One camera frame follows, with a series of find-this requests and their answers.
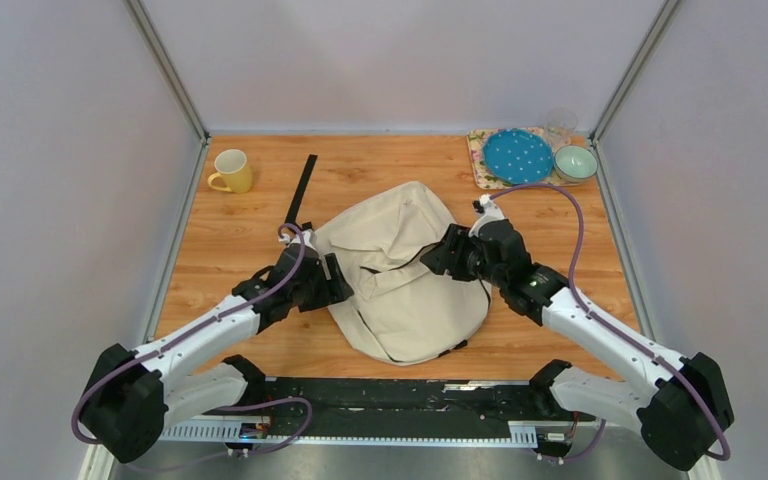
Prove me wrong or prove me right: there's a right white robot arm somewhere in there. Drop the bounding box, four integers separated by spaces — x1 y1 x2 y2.
420 220 734 471

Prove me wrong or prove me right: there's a clear glass cup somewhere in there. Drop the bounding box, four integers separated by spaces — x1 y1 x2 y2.
544 108 578 150

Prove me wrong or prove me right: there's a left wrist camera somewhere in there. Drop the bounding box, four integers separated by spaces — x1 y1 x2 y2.
278 223 319 259

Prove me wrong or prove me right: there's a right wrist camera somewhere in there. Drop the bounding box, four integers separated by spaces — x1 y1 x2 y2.
469 194 507 237

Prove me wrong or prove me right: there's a right aluminium frame post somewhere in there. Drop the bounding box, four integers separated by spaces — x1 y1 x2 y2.
589 0 684 145

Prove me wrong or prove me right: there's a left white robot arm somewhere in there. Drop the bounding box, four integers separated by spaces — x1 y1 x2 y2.
71 242 353 463

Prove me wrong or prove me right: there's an aluminium frame post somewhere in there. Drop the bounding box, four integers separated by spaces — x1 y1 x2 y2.
589 0 684 145
123 0 210 145

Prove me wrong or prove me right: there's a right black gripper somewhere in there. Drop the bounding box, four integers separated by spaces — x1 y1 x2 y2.
419 224 506 290

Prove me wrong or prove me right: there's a beige canvas backpack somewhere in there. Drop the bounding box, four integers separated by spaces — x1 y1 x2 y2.
312 181 492 366

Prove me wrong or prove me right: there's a floral tray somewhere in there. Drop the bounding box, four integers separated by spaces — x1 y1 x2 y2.
466 127 589 190

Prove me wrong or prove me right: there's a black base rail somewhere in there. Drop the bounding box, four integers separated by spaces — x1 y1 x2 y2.
252 377 595 440

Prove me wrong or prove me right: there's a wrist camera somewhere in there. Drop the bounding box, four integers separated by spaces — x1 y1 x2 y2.
469 194 507 237
278 223 319 259

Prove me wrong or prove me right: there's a blue dotted plate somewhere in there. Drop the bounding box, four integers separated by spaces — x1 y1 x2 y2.
481 129 554 185

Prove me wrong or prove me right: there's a left aluminium frame post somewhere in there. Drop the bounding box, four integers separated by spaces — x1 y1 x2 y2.
123 0 210 145

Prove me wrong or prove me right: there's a yellow mug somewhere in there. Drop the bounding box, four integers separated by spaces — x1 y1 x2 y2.
207 149 253 194

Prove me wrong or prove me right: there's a light green bowl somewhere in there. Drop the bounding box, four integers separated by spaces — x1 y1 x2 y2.
554 145 599 184

